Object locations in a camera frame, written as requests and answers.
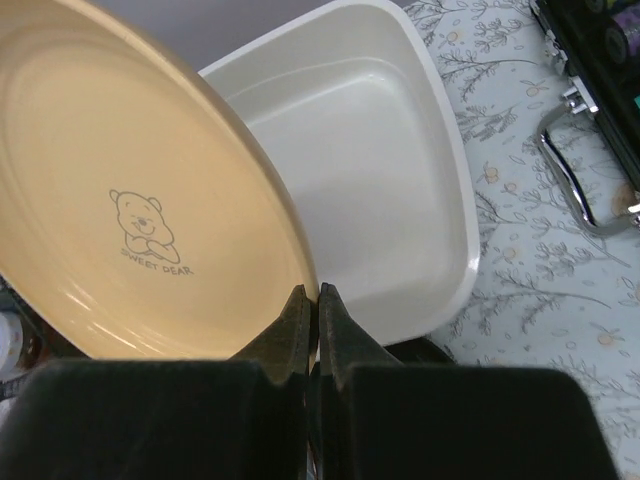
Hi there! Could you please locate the yellow bear plate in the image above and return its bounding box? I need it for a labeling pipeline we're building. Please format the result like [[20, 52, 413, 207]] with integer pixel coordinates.
[[1, 1, 318, 359]]

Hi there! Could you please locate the white rectangular basin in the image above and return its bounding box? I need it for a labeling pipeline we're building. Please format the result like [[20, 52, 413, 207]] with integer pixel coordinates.
[[201, 1, 480, 344]]

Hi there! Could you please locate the black small plate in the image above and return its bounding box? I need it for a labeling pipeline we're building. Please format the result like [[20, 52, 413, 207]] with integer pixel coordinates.
[[385, 337, 455, 365]]

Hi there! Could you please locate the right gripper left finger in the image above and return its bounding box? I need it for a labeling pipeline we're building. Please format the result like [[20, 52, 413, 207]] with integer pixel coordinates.
[[1, 286, 309, 479]]

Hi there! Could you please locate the black poker chip case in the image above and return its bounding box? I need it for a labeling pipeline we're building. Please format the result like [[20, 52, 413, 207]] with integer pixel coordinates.
[[529, 1, 639, 237]]

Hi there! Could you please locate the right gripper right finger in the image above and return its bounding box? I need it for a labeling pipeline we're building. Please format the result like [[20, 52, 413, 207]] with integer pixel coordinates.
[[318, 284, 618, 479]]

